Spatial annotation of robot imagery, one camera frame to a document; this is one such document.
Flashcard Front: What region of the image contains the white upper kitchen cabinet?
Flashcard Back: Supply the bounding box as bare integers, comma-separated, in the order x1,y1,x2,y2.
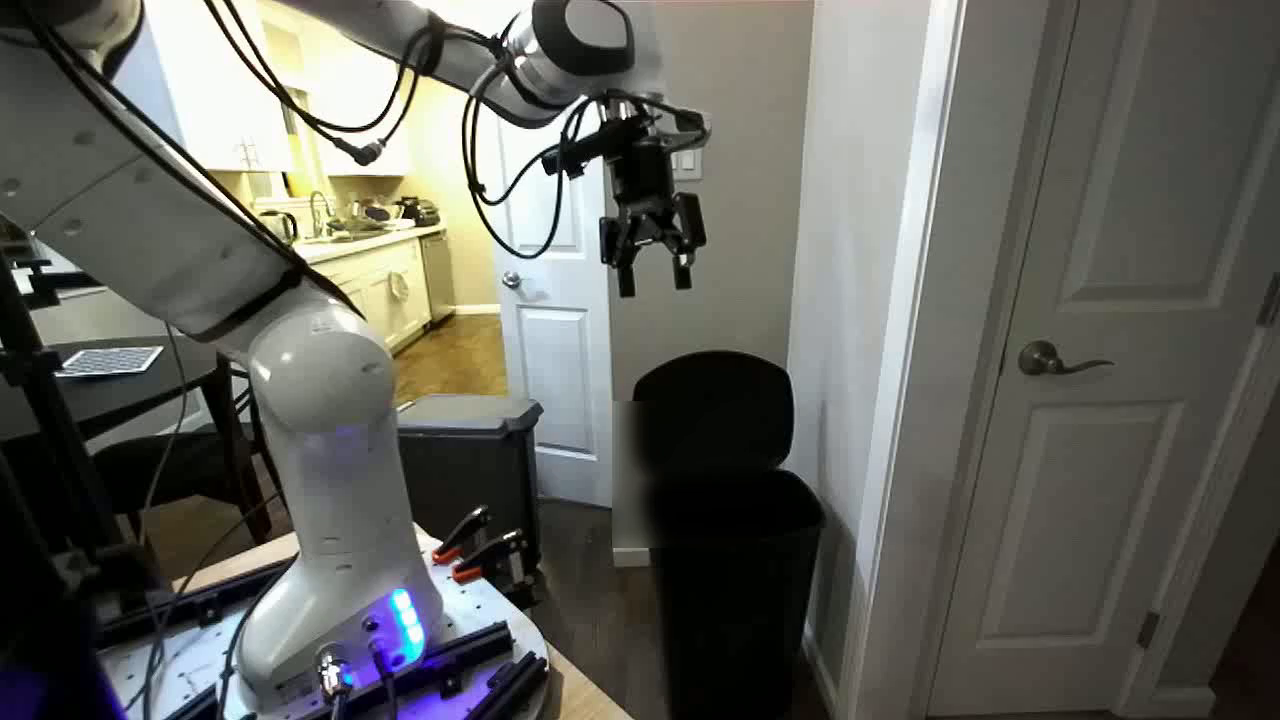
111,0,295,178

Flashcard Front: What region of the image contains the black camera stand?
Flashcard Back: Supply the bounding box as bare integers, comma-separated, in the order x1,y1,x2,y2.
0,235,152,635

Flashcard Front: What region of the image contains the black bin lid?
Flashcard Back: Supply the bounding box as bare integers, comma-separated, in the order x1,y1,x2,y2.
626,350,801,481

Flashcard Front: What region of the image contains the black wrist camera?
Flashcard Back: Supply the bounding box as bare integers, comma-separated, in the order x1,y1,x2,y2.
535,112,713,180

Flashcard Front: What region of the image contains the metal lever door handle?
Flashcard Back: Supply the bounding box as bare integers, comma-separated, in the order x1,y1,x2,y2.
1015,335,1117,380

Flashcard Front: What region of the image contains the dark grey storage box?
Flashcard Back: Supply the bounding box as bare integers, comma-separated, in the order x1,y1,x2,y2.
392,392,548,567

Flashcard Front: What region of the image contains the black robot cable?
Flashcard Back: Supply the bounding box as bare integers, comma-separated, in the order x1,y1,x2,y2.
196,0,621,265

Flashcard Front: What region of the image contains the orange handled black clamp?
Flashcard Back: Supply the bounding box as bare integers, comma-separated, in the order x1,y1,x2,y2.
447,524,538,590
426,499,494,567

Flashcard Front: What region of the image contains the white kitchen counter cabinet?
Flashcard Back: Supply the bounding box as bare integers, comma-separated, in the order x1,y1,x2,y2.
290,219,458,358

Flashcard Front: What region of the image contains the black round table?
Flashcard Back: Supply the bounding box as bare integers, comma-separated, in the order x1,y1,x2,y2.
0,334,276,543

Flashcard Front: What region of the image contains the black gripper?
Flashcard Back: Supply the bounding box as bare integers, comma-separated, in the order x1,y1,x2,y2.
594,129,713,299

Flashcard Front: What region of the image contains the white robot mounting board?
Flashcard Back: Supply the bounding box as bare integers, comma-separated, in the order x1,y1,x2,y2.
95,524,569,720

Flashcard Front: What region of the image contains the white panel door round knob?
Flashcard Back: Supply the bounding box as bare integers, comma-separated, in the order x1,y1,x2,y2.
488,112,621,513

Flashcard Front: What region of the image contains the black bin body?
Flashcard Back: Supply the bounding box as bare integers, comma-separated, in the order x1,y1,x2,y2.
634,467,827,720

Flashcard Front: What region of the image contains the grey tablet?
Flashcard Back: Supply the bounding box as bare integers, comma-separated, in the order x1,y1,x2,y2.
57,340,169,385

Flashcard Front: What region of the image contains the white panel door lever handle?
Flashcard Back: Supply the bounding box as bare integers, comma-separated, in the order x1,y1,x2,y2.
925,0,1280,720

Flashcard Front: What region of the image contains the metal kettle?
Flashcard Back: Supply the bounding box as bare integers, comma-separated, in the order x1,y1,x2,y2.
251,206,303,254

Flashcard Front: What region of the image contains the black aluminium rail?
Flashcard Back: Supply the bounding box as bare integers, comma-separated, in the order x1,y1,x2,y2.
329,615,521,714
458,647,556,720
91,557,295,647

